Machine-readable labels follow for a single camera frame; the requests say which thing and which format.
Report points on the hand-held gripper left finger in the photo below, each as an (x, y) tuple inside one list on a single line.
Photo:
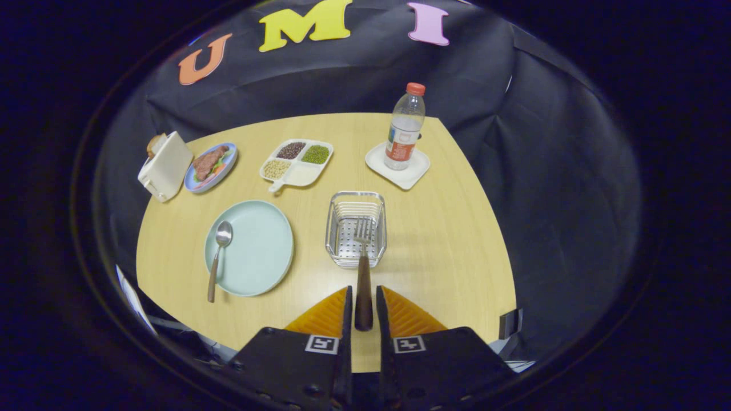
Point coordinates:
[(348, 319)]

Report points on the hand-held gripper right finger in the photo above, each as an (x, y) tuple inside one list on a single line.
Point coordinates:
[(381, 319)]

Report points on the pale green round plate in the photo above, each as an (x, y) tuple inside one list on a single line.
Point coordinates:
[(257, 251)]

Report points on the white square coaster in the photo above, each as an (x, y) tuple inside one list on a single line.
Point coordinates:
[(408, 178)]

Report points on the white divided tray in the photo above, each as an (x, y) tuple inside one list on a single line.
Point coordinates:
[(305, 174)]

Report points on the yellow soybeans portion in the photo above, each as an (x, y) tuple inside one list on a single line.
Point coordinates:
[(276, 169)]

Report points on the green mung beans portion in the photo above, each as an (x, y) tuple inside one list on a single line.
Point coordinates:
[(316, 154)]

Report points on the clear plastic bottle red cap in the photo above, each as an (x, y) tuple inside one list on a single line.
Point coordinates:
[(402, 142)]

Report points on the dark red beans portion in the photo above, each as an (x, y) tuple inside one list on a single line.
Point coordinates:
[(291, 150)]

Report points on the blue oval plate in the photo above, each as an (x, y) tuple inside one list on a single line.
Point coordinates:
[(224, 172)]

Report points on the orange carrot slice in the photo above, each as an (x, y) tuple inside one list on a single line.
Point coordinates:
[(216, 169)]

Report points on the green lettuce leaf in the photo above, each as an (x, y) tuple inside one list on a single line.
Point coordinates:
[(197, 178)]

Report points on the brown steak piece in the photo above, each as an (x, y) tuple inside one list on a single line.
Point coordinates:
[(207, 162)]

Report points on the white paper sheet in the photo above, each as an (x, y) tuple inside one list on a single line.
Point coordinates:
[(134, 299)]

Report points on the cream white toaster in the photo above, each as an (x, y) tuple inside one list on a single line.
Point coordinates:
[(168, 165)]

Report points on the toasted bread slice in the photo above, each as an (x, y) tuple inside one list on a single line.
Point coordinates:
[(153, 145)]

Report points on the black table bracket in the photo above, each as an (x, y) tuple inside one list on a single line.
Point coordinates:
[(510, 323)]

